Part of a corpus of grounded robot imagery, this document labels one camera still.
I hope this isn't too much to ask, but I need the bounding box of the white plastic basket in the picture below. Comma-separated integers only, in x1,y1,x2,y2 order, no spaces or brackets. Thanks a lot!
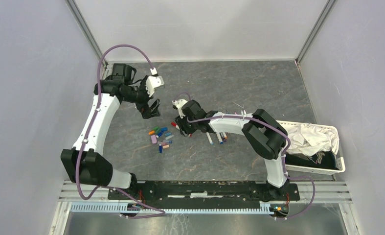
278,121,345,175

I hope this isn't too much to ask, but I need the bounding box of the purple cable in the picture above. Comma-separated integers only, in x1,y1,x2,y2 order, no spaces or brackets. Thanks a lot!
75,44,167,218
174,92,316,219

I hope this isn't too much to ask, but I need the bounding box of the blue capped white marker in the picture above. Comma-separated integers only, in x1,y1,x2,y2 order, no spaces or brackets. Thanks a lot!
216,133,224,144

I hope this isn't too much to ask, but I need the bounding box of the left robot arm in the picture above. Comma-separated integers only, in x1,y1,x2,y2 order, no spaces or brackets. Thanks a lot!
60,64,164,200

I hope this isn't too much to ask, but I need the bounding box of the black purple pen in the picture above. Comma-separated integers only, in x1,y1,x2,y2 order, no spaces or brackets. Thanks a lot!
220,133,226,142

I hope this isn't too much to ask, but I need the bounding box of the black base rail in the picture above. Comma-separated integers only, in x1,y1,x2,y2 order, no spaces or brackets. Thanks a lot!
126,181,300,209

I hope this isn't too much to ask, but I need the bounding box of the white cloth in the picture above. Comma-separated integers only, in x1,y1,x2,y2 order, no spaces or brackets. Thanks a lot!
280,121,340,156

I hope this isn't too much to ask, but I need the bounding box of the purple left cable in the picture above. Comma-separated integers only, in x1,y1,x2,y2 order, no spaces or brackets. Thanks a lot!
75,44,167,218

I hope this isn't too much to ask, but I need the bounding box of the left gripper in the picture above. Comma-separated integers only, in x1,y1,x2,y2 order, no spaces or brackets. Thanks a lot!
122,76,160,119

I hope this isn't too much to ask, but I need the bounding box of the black cloth in basket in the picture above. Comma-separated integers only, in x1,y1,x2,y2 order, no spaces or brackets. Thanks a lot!
285,151,338,170

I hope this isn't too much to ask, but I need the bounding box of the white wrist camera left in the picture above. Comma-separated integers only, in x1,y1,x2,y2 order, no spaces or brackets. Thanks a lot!
145,68,165,98

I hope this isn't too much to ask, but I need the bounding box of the light blue capped marker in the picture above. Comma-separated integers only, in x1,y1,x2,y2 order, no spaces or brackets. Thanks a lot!
206,132,213,145

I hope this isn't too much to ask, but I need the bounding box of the red capped white marker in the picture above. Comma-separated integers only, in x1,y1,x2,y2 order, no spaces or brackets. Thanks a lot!
171,122,180,130

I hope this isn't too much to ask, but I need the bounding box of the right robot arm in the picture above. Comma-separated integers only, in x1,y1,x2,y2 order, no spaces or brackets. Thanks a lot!
172,99,291,200

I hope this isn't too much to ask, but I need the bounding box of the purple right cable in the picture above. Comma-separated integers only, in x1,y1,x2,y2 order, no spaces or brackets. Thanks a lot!
174,92,316,219

